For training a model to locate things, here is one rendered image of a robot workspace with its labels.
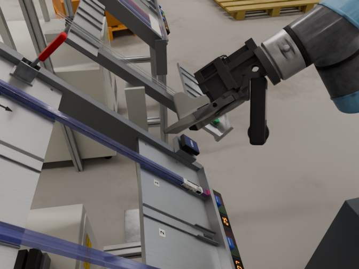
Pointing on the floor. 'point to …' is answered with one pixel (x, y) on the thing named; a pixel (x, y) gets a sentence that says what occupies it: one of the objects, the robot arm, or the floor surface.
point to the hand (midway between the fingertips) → (179, 134)
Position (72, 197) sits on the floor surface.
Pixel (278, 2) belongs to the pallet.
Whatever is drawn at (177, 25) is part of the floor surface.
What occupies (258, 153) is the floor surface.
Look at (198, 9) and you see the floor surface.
